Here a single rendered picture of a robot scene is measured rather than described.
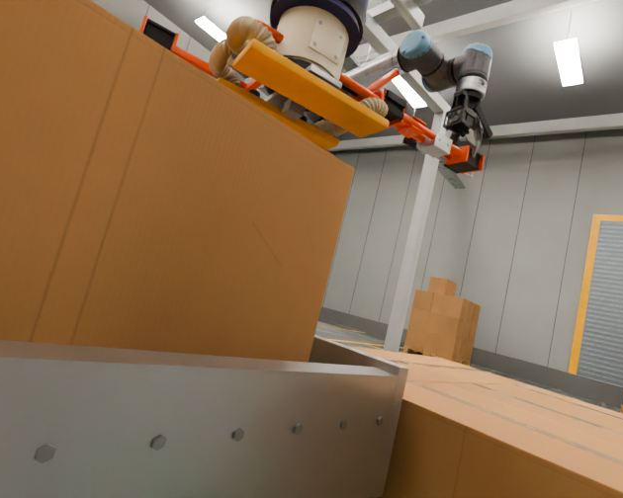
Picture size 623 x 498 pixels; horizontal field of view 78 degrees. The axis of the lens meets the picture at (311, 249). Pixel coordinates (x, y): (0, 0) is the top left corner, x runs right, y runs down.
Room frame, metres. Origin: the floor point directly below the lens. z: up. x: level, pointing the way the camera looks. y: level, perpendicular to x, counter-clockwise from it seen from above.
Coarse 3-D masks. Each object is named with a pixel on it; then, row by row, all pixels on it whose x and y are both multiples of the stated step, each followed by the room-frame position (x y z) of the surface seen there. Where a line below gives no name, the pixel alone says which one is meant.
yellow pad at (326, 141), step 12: (228, 84) 0.81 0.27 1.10; (252, 96) 0.84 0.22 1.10; (264, 108) 0.86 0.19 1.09; (276, 108) 0.87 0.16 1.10; (288, 120) 0.89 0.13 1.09; (300, 120) 0.90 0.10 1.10; (300, 132) 0.94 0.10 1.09; (312, 132) 0.93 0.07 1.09; (324, 132) 0.94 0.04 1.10; (324, 144) 0.98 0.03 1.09; (336, 144) 0.97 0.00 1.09
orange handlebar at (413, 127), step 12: (264, 24) 0.75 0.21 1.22; (276, 36) 0.77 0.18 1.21; (180, 48) 0.93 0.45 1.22; (192, 60) 0.95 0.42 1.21; (252, 84) 0.99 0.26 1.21; (348, 84) 0.88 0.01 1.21; (372, 96) 0.91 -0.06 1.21; (408, 120) 0.98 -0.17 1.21; (408, 132) 1.03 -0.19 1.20; (420, 132) 1.01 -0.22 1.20; (432, 132) 1.03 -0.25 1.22; (444, 156) 1.13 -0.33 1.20
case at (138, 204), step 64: (0, 0) 0.35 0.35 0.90; (64, 0) 0.38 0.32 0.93; (0, 64) 0.36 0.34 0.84; (64, 64) 0.39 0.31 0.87; (128, 64) 0.43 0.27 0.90; (0, 128) 0.37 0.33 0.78; (64, 128) 0.41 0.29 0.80; (128, 128) 0.45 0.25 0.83; (192, 128) 0.50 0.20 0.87; (256, 128) 0.56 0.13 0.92; (0, 192) 0.38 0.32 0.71; (64, 192) 0.42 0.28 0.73; (128, 192) 0.46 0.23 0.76; (192, 192) 0.51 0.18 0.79; (256, 192) 0.58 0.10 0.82; (320, 192) 0.67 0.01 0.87; (0, 256) 0.40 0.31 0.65; (64, 256) 0.43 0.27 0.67; (128, 256) 0.48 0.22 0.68; (192, 256) 0.53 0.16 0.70; (256, 256) 0.60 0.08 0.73; (320, 256) 0.70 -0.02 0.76; (0, 320) 0.41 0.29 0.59; (64, 320) 0.45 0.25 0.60; (128, 320) 0.49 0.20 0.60; (192, 320) 0.55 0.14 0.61; (256, 320) 0.63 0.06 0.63
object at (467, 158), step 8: (464, 152) 1.10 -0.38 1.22; (448, 160) 1.15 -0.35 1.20; (456, 160) 1.12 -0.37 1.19; (464, 160) 1.10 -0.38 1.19; (472, 160) 1.12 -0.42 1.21; (480, 160) 1.14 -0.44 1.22; (456, 168) 1.16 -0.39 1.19; (464, 168) 1.15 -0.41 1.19; (472, 168) 1.14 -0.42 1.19; (480, 168) 1.13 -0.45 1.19
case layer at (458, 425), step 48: (432, 384) 0.99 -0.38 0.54; (480, 384) 1.23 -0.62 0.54; (432, 432) 0.69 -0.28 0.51; (480, 432) 0.63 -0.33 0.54; (528, 432) 0.71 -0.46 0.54; (576, 432) 0.83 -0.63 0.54; (432, 480) 0.68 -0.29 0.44; (480, 480) 0.62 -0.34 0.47; (528, 480) 0.58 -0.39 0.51; (576, 480) 0.54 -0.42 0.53
